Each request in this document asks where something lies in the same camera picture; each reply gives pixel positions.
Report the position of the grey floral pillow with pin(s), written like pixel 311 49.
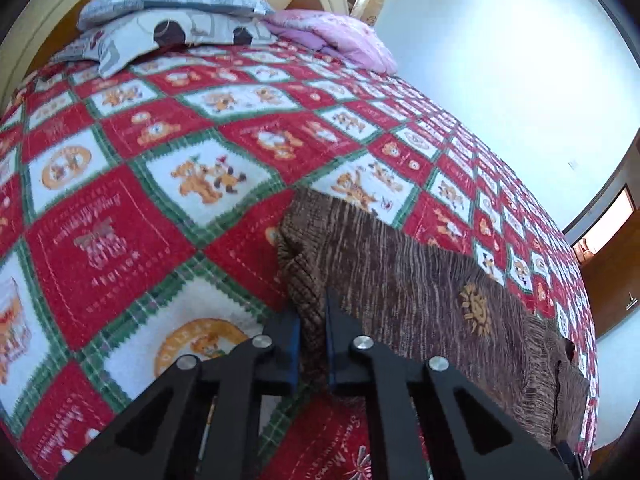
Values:
pixel 170 5

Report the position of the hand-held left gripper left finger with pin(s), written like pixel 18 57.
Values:
pixel 295 347

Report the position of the brown knitted sweater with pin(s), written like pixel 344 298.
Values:
pixel 410 280

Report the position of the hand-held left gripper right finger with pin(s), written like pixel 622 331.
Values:
pixel 333 357

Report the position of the grey pillow with dark shapes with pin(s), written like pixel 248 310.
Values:
pixel 150 35

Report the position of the brown wooden door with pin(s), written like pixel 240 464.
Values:
pixel 612 280

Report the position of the red checked printed blanket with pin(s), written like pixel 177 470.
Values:
pixel 150 240

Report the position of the pink quilt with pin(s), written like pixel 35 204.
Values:
pixel 340 35

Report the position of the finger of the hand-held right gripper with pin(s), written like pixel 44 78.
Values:
pixel 567 460

